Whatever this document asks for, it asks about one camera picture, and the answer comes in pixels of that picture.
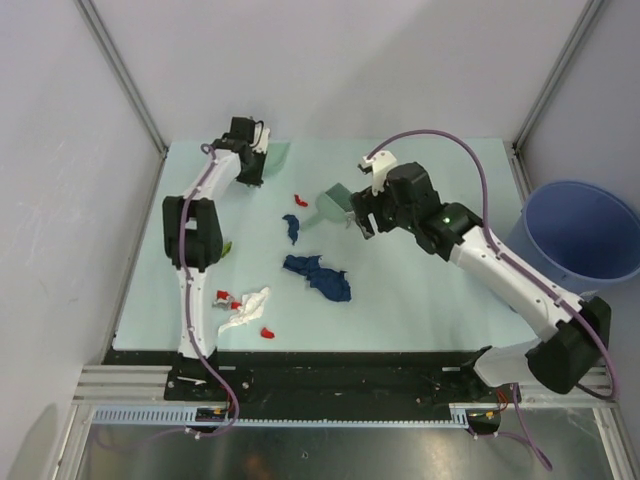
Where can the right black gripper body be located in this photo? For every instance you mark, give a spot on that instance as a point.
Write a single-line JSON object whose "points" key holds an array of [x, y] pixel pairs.
{"points": [[390, 216]]}

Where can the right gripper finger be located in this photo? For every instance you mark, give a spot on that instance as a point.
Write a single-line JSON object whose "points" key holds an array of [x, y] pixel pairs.
{"points": [[364, 224], [362, 201]]}

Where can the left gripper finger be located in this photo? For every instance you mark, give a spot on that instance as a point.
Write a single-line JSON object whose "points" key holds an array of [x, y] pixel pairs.
{"points": [[257, 170], [244, 175]]}

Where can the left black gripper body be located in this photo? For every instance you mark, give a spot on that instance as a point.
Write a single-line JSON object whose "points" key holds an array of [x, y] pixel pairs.
{"points": [[253, 174]]}

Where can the green plastic dustpan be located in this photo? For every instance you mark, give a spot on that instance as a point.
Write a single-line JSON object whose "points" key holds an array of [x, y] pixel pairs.
{"points": [[276, 158]]}

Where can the small green hand brush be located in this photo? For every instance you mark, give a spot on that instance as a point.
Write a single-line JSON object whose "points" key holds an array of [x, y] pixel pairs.
{"points": [[331, 205]]}

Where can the small red scrap top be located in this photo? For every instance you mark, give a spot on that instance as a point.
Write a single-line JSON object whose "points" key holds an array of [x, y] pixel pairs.
{"points": [[300, 202]]}

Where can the small red scrap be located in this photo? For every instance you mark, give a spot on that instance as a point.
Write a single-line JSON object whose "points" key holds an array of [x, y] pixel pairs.
{"points": [[267, 333], [300, 202]]}

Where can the small dark blue paper scrap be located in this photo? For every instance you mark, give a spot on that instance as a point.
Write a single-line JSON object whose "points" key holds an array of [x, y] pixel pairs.
{"points": [[293, 227]]}

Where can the blue plastic waste bin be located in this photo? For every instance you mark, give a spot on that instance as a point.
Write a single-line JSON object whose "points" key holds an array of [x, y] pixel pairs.
{"points": [[579, 235]]}

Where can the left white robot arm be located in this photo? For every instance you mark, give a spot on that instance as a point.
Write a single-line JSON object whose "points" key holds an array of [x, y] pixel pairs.
{"points": [[192, 234]]}

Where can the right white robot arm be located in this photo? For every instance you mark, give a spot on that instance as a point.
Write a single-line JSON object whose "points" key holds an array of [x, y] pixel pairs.
{"points": [[572, 332]]}

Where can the large dark blue paper scrap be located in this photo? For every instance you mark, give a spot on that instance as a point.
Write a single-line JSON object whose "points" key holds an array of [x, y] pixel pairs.
{"points": [[331, 283]]}

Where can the green paper scrap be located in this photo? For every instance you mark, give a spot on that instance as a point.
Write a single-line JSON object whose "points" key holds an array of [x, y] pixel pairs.
{"points": [[226, 249]]}

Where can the red grey paper scrap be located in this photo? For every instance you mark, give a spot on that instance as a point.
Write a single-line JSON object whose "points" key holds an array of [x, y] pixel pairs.
{"points": [[225, 300]]}

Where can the white crumpled paper scrap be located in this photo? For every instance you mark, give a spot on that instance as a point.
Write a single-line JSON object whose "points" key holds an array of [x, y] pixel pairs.
{"points": [[251, 308]]}

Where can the small red scrap bottom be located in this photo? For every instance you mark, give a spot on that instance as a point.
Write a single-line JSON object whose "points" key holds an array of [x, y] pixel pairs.
{"points": [[267, 333]]}

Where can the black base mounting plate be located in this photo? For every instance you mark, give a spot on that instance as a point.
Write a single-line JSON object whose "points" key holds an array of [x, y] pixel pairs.
{"points": [[315, 385]]}

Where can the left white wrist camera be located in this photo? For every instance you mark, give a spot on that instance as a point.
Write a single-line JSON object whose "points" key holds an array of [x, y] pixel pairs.
{"points": [[261, 138]]}

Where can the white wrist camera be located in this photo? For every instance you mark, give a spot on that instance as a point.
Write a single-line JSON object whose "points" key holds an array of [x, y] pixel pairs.
{"points": [[261, 138], [378, 166]]}

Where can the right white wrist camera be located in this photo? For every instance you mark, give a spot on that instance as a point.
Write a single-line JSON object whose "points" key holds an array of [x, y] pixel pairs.
{"points": [[378, 166]]}

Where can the left aluminium frame post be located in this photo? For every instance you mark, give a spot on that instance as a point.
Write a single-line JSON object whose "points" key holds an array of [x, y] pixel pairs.
{"points": [[103, 39]]}

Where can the aluminium frame post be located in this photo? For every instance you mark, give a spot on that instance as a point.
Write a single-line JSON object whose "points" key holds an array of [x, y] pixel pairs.
{"points": [[585, 24], [103, 39]]}

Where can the grey slotted cable duct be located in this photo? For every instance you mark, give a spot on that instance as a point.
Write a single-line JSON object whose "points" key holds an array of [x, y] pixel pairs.
{"points": [[192, 416]]}

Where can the right aluminium frame post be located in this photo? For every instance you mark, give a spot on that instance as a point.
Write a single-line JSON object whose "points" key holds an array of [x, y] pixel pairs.
{"points": [[585, 24]]}

